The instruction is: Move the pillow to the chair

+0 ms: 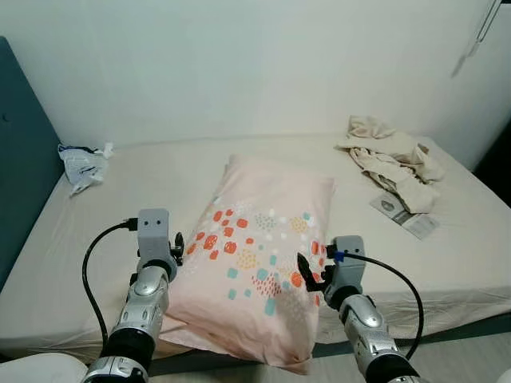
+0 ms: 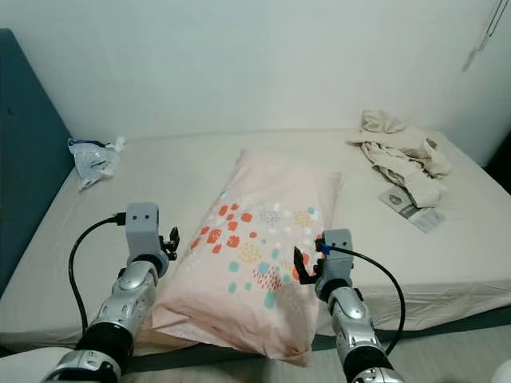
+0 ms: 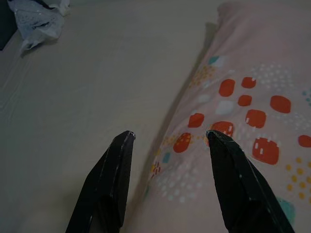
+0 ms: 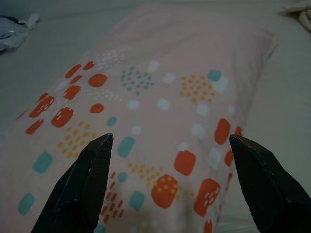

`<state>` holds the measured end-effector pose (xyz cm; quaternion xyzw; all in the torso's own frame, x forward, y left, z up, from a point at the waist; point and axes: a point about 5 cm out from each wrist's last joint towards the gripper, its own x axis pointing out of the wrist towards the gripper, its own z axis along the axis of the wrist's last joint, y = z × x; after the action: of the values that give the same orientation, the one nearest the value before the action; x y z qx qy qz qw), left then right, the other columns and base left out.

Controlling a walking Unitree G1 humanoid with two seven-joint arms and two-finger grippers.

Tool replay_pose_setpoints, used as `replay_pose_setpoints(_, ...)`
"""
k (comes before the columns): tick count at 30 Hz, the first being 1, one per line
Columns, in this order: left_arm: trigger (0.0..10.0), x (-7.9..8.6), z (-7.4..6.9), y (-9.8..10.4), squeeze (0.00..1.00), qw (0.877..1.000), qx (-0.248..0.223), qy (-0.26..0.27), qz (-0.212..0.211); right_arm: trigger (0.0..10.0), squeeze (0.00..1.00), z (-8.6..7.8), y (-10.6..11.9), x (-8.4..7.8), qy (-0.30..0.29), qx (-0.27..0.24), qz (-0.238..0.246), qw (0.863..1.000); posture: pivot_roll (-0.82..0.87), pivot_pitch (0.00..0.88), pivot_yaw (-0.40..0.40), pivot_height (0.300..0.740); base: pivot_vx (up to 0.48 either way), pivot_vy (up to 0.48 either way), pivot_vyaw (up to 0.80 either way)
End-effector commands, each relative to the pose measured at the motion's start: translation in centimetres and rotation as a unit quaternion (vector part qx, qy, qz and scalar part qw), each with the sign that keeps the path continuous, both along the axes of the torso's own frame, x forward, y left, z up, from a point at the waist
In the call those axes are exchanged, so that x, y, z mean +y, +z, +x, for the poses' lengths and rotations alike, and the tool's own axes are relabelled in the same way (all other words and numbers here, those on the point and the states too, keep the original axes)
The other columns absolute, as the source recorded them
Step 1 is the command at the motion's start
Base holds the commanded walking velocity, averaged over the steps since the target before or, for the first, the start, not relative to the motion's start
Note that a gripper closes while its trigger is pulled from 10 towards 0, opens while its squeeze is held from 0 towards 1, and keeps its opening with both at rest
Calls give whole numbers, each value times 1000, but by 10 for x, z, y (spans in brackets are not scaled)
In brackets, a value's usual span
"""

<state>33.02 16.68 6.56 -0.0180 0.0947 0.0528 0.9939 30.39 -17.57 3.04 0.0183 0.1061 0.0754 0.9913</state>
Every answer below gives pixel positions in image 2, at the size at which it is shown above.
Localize grey white paper package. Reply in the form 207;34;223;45
378;188;446;234

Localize grey hanging cord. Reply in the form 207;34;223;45
461;0;511;73

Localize beige crumpled clothes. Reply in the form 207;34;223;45
347;109;454;208

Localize clear plastic bag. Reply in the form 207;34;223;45
68;136;127;192

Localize beige bed mattress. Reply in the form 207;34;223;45
0;128;511;357

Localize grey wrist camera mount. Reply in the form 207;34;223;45
125;202;160;257
319;229;355;290

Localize pink dotted pillow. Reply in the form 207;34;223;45
150;149;343;365

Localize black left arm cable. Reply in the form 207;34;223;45
68;212;129;353

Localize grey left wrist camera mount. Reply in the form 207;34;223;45
125;202;160;257

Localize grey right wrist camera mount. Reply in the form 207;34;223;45
319;229;355;290

